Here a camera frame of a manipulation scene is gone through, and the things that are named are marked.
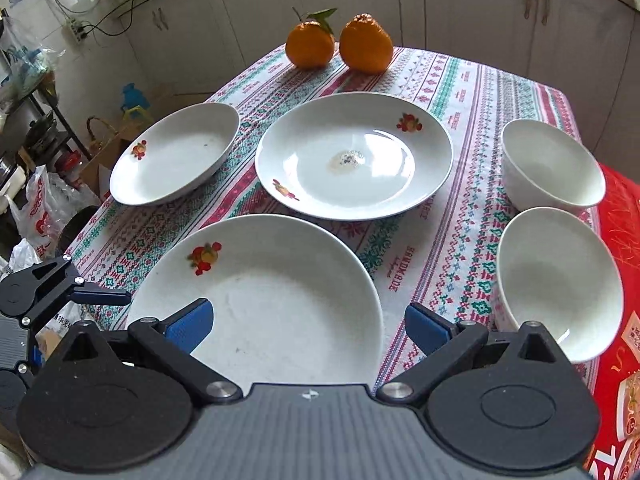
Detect red printed cloth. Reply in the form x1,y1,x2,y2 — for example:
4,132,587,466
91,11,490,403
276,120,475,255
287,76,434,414
582,162,640,480

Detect wicker basket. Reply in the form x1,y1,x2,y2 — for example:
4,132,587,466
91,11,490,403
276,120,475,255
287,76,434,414
86,115,122,155

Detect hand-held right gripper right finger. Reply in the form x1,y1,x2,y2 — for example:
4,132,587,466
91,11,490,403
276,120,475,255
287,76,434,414
375,302,572,407

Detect clear blue-print plastic bag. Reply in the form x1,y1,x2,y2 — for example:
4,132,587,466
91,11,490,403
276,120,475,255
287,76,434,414
0,9,67,98

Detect black power cable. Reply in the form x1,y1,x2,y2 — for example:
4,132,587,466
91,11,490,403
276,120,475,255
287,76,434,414
80,0,168,38

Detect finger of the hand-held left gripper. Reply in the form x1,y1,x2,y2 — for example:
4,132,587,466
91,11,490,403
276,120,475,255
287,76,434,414
20,255,132,331

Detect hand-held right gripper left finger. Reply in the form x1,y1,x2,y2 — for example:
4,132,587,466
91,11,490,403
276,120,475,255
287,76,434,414
50,298,244,407

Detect orange without leaf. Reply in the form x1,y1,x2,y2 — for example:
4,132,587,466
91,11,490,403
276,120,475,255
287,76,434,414
339,12,395,74

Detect blue plastic toy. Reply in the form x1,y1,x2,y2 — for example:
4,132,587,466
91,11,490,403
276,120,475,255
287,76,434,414
121,83,152,122

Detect white plate stained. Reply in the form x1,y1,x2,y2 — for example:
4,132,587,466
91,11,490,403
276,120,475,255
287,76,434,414
254,92,454,222

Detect orange with green leaf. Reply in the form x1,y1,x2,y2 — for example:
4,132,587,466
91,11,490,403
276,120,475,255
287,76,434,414
285,7,339,70

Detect metal storage rack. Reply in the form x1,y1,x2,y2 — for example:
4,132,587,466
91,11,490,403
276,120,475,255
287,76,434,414
0,77,92,196

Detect white bowl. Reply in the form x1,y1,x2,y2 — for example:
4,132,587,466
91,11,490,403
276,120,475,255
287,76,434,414
501,119,607,214
496,207,625,365

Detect cardboard box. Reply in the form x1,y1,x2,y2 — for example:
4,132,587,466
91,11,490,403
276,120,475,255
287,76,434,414
79,121,147,198

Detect white red-print plastic bag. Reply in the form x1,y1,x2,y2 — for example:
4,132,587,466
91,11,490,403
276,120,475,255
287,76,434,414
9,164,101,257

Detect large white plate fruit print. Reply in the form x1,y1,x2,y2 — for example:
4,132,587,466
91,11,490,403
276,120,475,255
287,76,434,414
125,214,384,393

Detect black cooking pot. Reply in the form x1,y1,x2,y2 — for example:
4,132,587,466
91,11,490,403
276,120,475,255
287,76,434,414
21,111,60,155

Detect patterned tablecloth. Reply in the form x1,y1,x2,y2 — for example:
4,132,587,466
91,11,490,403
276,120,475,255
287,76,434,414
65,45,602,411

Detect white kitchen cabinet unit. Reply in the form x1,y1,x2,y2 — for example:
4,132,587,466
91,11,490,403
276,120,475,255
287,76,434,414
117,0,640,156

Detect white plate small fruit print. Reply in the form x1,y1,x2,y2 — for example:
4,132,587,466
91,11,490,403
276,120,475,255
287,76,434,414
109,102,242,206

